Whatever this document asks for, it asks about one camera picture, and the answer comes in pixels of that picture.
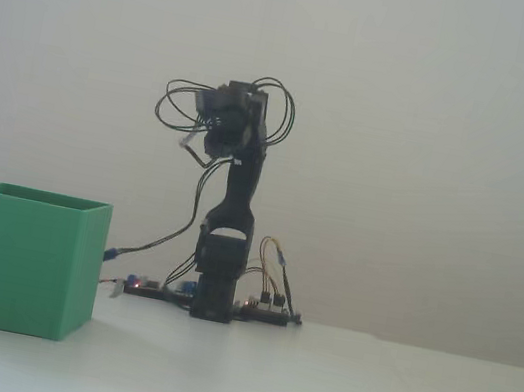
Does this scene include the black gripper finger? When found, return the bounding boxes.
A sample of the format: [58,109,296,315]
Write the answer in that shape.
[192,86,223,120]
[199,126,230,161]

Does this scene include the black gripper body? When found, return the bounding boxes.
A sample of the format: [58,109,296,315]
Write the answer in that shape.
[205,77,263,155]

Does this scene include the green square plastic bin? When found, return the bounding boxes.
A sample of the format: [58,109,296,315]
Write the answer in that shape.
[0,181,117,348]

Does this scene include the blue controller circuit board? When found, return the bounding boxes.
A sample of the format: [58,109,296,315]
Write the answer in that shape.
[122,272,200,307]

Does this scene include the circuit board with jumper headers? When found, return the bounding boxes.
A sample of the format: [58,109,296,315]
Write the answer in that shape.
[237,293,307,331]

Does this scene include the black servo cable bundle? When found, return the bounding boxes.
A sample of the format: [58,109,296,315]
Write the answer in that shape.
[145,57,304,181]

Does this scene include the black cable with white tag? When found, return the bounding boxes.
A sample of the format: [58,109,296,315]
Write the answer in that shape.
[262,242,315,324]

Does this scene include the blue plug with dark cable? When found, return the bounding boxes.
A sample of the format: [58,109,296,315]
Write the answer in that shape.
[99,143,221,287]

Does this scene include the coloured jumper wires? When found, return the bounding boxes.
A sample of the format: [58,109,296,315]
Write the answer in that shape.
[249,235,298,310]

